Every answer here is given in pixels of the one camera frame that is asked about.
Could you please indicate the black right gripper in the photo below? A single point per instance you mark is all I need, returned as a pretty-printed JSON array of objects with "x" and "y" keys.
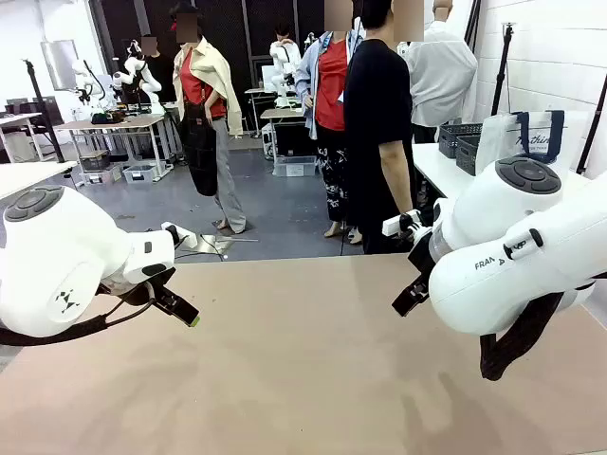
[{"x": 421, "y": 260}]

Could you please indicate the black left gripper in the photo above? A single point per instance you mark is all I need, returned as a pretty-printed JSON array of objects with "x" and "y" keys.
[{"x": 142, "y": 293}]

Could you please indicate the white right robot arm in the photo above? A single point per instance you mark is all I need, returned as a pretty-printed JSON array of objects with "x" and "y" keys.
[{"x": 483, "y": 284}]

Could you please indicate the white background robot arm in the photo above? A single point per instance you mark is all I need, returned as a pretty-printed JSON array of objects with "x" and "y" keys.
[
  {"x": 284, "y": 61},
  {"x": 87, "y": 80},
  {"x": 140, "y": 76}
]

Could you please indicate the person's right forearm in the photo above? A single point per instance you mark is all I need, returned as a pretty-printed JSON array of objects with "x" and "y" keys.
[{"x": 399, "y": 194}]

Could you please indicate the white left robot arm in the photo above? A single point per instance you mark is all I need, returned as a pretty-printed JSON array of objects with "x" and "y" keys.
[{"x": 57, "y": 246}]

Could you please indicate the white side table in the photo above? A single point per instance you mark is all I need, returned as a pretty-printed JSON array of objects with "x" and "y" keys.
[{"x": 436, "y": 166}]

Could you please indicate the clear storage bin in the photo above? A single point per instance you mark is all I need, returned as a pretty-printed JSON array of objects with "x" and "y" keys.
[
  {"x": 294, "y": 167},
  {"x": 141, "y": 173}
]

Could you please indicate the black storage crate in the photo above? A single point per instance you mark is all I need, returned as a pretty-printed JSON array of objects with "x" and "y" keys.
[{"x": 95, "y": 161}]

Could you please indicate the person in black t-shirt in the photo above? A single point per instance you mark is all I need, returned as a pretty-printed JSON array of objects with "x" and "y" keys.
[{"x": 374, "y": 118}]

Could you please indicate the mannequin cream jacket black apron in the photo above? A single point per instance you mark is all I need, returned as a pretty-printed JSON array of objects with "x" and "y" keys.
[{"x": 204, "y": 118}]

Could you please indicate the wooden background table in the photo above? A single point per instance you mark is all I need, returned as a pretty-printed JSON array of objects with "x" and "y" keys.
[{"x": 109, "y": 123}]

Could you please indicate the white work table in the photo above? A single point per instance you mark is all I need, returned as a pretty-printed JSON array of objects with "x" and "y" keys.
[{"x": 28, "y": 175}]

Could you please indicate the small background table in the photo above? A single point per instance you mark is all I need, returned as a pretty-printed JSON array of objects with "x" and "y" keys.
[{"x": 282, "y": 114}]

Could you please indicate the mannequin blue shirt red top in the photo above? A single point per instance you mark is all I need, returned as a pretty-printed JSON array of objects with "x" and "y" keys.
[{"x": 329, "y": 95}]

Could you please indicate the mannequin white shirt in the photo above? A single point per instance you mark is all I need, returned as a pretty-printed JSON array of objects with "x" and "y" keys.
[{"x": 441, "y": 80}]

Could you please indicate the black tripod stand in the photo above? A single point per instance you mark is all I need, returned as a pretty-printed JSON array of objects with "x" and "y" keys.
[
  {"x": 593, "y": 123},
  {"x": 502, "y": 71},
  {"x": 45, "y": 114}
]

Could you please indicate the background person dark shirt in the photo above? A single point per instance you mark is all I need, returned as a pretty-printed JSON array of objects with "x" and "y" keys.
[{"x": 159, "y": 71}]

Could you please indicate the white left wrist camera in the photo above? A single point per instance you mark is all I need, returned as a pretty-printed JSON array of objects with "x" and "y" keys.
[{"x": 182, "y": 235}]

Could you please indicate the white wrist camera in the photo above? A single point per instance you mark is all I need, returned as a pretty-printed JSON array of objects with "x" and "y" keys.
[
  {"x": 398, "y": 226},
  {"x": 182, "y": 235}
]

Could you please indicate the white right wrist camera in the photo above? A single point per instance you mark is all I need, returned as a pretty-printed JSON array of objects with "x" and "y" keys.
[{"x": 398, "y": 226}]

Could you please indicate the metal mannequin base plate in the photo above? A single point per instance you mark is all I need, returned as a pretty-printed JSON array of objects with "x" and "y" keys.
[{"x": 223, "y": 242}]

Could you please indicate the grey wall board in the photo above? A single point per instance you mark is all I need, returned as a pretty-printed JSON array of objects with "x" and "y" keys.
[{"x": 59, "y": 64}]

